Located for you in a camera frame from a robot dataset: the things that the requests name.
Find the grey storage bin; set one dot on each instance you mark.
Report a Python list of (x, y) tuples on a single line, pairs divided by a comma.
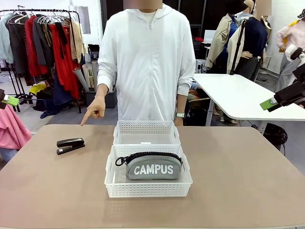
[(112, 100)]

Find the beige hanging garment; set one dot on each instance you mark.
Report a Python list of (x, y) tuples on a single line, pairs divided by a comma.
[(77, 43)]

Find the black tripod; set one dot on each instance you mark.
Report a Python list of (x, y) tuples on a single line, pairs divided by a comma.
[(238, 45)]

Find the mannequin in pink top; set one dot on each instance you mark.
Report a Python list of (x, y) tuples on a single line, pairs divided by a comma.
[(289, 35)]

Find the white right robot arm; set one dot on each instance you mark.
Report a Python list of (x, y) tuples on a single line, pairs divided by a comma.
[(289, 51)]

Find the mannequin in beige trench coat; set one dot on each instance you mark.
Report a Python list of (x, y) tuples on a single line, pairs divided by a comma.
[(219, 47)]

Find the person right forearm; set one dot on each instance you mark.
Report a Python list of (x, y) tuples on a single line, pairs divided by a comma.
[(106, 76)]

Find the grey paper rolls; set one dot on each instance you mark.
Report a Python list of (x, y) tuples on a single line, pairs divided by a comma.
[(83, 76)]

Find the person right hand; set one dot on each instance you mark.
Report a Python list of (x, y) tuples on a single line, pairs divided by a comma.
[(97, 105)]

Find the white wristwatch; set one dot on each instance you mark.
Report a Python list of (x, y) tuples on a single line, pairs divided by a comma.
[(180, 115)]

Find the light blue hanging garment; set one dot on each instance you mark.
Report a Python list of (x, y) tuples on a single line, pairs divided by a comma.
[(5, 40)]

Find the red hanging dress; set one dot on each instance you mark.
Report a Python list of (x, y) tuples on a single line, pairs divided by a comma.
[(64, 71)]

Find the pink cloth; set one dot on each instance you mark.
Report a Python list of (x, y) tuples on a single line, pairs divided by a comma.
[(12, 133)]

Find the black clothes rack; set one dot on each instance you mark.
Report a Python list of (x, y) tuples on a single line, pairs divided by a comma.
[(74, 28)]

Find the white side table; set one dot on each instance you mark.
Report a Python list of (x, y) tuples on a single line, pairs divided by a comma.
[(238, 95)]

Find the white perforated plastic basket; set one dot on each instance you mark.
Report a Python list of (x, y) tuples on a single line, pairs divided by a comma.
[(147, 189), (146, 126)]

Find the person left forearm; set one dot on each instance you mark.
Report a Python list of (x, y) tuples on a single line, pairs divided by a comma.
[(182, 103)]

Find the dark blue cloth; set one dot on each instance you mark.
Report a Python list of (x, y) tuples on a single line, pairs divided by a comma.
[(57, 105)]

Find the black stapler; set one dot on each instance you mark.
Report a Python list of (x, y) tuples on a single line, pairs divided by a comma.
[(71, 142)]

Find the red hanging jacket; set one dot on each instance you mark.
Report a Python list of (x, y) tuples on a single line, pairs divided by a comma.
[(32, 52)]

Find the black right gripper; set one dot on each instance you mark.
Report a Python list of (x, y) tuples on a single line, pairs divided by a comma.
[(294, 91)]

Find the grey Campus zipper pouch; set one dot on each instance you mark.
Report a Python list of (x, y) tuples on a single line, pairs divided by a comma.
[(152, 169)]

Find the person torso in white top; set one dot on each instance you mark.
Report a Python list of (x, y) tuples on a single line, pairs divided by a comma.
[(147, 66)]

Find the yellow bag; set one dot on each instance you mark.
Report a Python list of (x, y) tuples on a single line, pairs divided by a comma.
[(38, 88)]

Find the figure in navy top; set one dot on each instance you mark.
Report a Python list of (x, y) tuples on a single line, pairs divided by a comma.
[(256, 43)]

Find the grey wall mirror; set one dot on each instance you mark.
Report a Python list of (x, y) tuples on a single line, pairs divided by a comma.
[(84, 19)]

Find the white monitor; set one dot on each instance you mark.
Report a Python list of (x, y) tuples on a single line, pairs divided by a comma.
[(209, 36)]

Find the grey hanging jacket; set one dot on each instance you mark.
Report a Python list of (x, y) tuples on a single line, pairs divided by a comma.
[(41, 43)]

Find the person left hand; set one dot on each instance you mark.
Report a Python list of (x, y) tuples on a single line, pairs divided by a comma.
[(179, 122)]

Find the dark grey hanging coat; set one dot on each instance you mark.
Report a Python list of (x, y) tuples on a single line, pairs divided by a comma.
[(17, 47)]

